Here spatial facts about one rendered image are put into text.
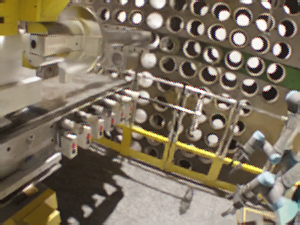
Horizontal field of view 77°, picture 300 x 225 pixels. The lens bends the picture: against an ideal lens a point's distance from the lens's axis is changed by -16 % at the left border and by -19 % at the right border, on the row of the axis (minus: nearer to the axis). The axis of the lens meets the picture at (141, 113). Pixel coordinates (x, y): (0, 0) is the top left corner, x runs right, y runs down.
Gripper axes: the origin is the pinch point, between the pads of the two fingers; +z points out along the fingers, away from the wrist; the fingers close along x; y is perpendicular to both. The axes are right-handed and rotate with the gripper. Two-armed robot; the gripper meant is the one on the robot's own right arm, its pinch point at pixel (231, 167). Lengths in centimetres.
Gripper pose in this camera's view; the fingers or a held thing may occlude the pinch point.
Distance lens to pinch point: 163.4
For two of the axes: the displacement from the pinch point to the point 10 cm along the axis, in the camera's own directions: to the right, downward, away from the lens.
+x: 2.5, -2.3, 9.4
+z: -5.4, 7.7, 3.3
